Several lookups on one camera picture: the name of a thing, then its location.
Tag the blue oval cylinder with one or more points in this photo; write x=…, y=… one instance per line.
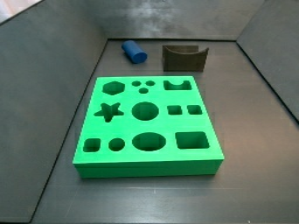
x=133, y=52

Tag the black cradle fixture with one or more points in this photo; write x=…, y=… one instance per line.
x=184, y=58

